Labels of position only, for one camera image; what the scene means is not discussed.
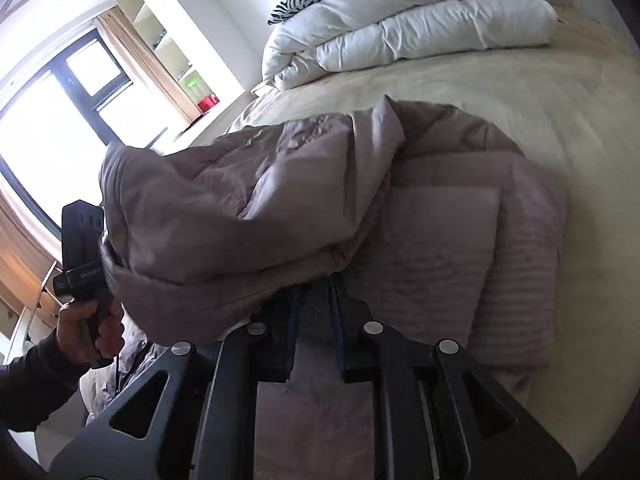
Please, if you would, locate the mauve puffer jacket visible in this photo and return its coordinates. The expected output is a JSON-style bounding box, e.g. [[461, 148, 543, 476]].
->
[[84, 95, 569, 480]]

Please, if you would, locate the left forearm black sleeve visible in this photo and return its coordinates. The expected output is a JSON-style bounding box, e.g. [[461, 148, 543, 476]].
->
[[0, 330, 89, 432]]

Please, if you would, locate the person's left hand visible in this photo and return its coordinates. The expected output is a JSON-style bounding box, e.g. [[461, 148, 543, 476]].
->
[[55, 300, 125, 365]]

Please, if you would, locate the black framed window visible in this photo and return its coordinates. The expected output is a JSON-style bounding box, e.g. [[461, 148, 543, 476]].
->
[[0, 27, 132, 241]]

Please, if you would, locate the red box on shelf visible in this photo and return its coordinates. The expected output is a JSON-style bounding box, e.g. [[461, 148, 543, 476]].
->
[[198, 93, 219, 114]]

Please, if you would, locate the green container on shelf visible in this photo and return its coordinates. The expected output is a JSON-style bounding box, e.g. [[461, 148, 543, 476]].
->
[[179, 70, 210, 104]]

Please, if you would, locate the tan curtain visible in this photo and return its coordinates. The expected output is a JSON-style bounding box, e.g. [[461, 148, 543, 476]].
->
[[94, 6, 202, 128]]

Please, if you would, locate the beige bed blanket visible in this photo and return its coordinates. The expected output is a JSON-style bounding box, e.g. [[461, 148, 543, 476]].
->
[[226, 11, 639, 479]]

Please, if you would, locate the white folded duvet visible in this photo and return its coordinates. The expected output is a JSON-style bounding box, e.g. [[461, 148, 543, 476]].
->
[[262, 0, 558, 90]]

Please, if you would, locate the white wall shelf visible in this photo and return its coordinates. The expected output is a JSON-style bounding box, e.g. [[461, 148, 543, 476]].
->
[[116, 0, 196, 88]]

